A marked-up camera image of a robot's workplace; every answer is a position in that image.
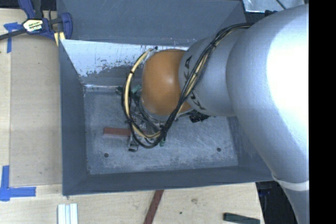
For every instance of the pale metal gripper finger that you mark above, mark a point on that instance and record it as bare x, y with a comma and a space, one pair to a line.
132, 149

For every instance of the red-brown flat block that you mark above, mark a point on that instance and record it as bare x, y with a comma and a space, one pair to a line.
153, 207
115, 132

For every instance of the pale wood flat board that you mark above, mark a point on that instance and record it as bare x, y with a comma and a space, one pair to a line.
34, 112

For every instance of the grey metal bin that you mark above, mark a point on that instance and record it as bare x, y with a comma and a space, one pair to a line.
110, 15

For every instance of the dark green flat block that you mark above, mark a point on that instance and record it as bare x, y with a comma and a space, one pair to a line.
240, 218

